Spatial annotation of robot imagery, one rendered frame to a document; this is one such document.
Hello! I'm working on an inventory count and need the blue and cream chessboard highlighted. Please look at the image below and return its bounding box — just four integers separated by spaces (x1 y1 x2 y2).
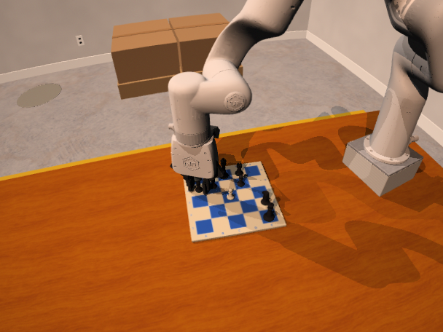
184 162 286 242

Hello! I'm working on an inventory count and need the white pawn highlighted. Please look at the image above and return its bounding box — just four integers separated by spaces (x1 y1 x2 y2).
227 188 235 200

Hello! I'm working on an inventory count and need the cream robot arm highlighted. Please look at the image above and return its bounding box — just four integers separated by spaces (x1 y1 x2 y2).
168 0 443 165

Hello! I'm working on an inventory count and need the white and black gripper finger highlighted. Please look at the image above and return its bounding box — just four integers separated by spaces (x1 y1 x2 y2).
181 174 195 191
202 160 224 194

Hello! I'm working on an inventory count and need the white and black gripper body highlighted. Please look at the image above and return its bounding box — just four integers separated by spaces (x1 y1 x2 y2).
171 133 219 178

